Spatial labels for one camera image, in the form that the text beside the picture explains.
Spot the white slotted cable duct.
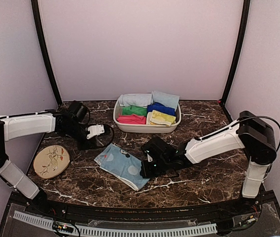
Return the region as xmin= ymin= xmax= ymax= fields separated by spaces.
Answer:
xmin=13 ymin=211 xmax=217 ymax=237

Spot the right black frame post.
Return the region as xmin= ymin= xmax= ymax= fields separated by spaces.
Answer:
xmin=220 ymin=0 xmax=251 ymax=107

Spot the left black frame post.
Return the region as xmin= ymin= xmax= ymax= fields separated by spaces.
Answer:
xmin=31 ymin=0 xmax=63 ymax=106

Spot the pink folded towel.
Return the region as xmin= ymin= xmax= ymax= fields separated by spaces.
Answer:
xmin=117 ymin=114 xmax=146 ymax=124

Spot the white plastic basin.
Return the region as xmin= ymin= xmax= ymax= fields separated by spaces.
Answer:
xmin=113 ymin=91 xmax=181 ymax=133

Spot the black front rail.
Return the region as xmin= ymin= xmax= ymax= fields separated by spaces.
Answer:
xmin=31 ymin=192 xmax=276 ymax=223

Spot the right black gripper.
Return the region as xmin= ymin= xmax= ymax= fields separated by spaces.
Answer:
xmin=140 ymin=158 xmax=171 ymax=179

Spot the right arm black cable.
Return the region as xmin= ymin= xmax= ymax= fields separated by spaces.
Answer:
xmin=237 ymin=116 xmax=280 ymax=154

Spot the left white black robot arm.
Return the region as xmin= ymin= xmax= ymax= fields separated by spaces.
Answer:
xmin=0 ymin=101 xmax=111 ymax=215

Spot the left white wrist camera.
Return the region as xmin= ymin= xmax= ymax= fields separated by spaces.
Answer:
xmin=86 ymin=124 xmax=105 ymax=140

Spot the rolled light blue towel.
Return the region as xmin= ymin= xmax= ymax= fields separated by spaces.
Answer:
xmin=152 ymin=91 xmax=180 ymax=110

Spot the green folded towel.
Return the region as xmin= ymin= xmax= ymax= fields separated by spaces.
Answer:
xmin=121 ymin=106 xmax=147 ymax=117

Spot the black frame post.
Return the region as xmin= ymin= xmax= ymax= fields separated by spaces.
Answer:
xmin=220 ymin=0 xmax=251 ymax=107
xmin=31 ymin=0 xmax=63 ymax=106

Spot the round bird painted plate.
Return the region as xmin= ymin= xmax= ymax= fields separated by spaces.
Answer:
xmin=33 ymin=145 xmax=70 ymax=179

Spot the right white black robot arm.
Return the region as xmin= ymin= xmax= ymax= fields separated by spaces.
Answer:
xmin=140 ymin=111 xmax=280 ymax=214

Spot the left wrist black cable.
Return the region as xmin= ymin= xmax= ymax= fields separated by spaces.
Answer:
xmin=90 ymin=123 xmax=115 ymax=149

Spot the blue patterned cartoon towel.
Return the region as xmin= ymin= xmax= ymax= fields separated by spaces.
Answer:
xmin=94 ymin=143 xmax=150 ymax=191

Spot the dark blue rolled towel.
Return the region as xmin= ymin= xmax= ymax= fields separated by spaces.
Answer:
xmin=147 ymin=102 xmax=176 ymax=116

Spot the large light blue towel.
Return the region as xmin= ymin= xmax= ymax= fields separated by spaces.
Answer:
xmin=118 ymin=93 xmax=153 ymax=107

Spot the yellow white rolled towel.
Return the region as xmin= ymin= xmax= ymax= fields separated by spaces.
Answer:
xmin=146 ymin=110 xmax=176 ymax=126

